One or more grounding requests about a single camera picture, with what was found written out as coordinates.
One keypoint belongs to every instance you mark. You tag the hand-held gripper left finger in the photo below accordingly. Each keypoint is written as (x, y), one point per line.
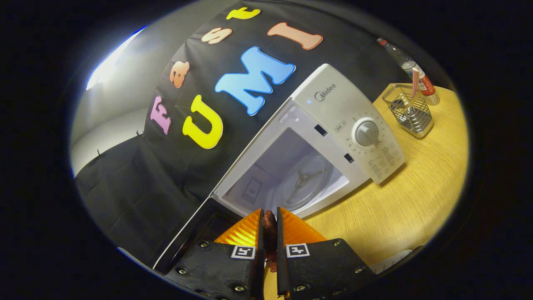
(258, 275)

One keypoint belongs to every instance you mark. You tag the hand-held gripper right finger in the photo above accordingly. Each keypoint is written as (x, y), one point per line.
(281, 271)

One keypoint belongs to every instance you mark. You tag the reddish brown meat piece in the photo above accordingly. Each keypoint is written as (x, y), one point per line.
(270, 233)

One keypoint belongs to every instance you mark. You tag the white toaster oven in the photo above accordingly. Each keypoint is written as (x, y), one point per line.
(345, 108)

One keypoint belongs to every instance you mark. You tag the glass turntable plate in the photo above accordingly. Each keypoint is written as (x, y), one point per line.
(316, 187)

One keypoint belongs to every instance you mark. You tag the small white ridged tray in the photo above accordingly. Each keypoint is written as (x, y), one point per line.
(391, 262)

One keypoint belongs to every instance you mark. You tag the black backdrop cloth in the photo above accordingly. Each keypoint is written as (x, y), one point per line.
(137, 187)

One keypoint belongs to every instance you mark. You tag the red white striped stick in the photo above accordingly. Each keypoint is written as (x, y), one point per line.
(414, 83)

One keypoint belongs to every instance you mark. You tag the clear plastic bottle red label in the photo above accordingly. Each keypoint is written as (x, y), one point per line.
(406, 64)

